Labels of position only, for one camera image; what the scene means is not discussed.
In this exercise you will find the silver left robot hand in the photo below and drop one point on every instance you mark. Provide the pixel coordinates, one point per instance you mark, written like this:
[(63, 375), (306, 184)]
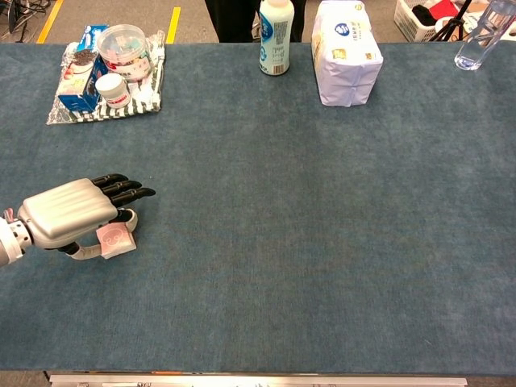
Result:
[(68, 211)]

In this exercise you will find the small white tissue pack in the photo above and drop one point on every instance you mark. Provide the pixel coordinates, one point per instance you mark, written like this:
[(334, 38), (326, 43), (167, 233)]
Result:
[(116, 240)]

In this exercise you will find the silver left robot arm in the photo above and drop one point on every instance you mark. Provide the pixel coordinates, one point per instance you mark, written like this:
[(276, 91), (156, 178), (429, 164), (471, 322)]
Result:
[(10, 238)]

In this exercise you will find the large white tissue paper package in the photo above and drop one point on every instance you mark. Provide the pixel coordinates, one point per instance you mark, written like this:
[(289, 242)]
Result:
[(346, 54)]

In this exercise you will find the small white medicine jar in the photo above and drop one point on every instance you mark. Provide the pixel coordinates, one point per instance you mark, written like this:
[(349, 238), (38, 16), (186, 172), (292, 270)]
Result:
[(113, 90)]

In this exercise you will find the blue Oreo cookie box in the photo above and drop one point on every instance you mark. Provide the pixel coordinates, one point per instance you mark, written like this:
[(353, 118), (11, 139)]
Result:
[(80, 76)]

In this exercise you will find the green striped snack bag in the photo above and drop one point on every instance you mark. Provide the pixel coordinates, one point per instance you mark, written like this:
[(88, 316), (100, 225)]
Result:
[(141, 94)]

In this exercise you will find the clear round plastic tub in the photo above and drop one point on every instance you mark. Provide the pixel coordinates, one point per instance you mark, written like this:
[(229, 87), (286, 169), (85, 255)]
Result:
[(123, 50)]

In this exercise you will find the blue felt table mat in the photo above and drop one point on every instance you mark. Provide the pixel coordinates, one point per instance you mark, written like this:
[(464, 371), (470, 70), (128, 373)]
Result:
[(258, 209)]

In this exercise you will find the person in black trousers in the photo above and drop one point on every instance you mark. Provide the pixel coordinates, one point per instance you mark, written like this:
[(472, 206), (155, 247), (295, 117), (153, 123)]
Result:
[(238, 20)]

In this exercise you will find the white yogurt drink bottle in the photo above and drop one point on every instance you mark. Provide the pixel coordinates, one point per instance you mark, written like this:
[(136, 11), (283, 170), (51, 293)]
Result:
[(275, 36)]

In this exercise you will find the white plastic laundry basket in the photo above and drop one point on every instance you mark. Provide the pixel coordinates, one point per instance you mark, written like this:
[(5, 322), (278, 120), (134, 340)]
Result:
[(411, 22)]

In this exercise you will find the clear plastic water bottle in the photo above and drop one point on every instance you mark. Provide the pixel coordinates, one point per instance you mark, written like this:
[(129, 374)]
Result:
[(481, 38)]

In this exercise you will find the aluminium table edge rail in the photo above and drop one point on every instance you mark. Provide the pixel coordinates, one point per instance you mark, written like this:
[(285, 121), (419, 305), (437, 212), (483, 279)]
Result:
[(258, 380)]

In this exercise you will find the black camera tripod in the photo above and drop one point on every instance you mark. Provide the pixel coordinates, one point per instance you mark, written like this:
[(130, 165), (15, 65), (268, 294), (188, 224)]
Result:
[(451, 24)]

